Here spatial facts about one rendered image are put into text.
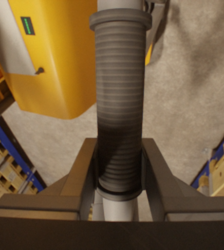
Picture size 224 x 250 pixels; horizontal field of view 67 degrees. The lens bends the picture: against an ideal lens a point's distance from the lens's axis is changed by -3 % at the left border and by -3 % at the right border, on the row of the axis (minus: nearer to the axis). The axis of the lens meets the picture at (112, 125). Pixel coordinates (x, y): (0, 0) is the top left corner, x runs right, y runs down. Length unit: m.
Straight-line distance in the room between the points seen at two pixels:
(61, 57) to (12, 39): 0.19
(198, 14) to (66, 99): 1.05
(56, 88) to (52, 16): 0.28
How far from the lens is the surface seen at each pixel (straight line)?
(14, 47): 0.81
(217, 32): 1.51
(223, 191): 1.89
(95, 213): 0.19
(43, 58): 0.75
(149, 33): 0.63
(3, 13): 0.77
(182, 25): 1.47
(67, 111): 0.87
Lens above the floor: 1.42
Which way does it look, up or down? 41 degrees down
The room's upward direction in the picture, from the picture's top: 157 degrees counter-clockwise
